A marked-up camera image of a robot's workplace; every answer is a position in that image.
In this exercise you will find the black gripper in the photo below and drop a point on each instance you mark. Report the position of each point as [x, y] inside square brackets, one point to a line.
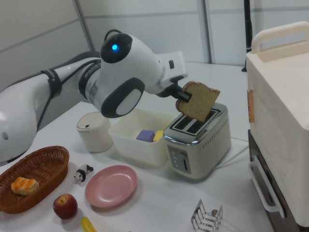
[172, 90]

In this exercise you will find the brown bread slice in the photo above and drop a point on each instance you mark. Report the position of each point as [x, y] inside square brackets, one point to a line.
[200, 101]

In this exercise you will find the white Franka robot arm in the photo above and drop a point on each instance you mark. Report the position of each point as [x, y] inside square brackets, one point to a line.
[135, 62]

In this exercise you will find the cream and chrome toaster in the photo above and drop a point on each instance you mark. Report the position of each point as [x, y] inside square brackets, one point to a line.
[212, 137]

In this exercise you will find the yellow block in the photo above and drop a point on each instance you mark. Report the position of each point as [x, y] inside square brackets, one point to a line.
[158, 135]

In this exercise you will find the purple block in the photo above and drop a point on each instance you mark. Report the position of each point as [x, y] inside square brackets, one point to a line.
[146, 136]

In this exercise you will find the orange oven tab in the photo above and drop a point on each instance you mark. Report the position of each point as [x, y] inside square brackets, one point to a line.
[251, 106]

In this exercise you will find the white plastic bin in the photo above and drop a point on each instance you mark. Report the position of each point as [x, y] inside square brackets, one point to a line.
[130, 149]

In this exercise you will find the black pole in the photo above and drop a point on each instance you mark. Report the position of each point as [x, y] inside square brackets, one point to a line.
[247, 29]

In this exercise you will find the cream toy oven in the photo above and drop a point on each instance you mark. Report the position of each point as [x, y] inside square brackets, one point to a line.
[280, 101]

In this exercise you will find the small white lidded canister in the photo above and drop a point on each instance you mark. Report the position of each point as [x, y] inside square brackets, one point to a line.
[95, 135]

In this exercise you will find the pink plate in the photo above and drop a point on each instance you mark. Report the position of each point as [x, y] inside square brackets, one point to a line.
[111, 186]

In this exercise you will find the metal toast rack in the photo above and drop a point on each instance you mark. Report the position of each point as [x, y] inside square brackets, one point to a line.
[206, 217]

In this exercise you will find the panda figurine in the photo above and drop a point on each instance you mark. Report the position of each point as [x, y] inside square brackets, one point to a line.
[82, 172]

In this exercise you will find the dark brown cabinet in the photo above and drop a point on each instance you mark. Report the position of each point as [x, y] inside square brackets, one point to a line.
[287, 212]

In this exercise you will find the brown wicker basket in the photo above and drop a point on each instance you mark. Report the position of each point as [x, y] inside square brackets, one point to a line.
[46, 166]

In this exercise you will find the yellow banana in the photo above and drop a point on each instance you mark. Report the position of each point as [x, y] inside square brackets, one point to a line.
[87, 225]

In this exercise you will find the red apple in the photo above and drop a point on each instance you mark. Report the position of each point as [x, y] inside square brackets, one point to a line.
[65, 206]

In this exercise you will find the orange glazed pastry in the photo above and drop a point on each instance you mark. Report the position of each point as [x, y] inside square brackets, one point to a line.
[24, 186]

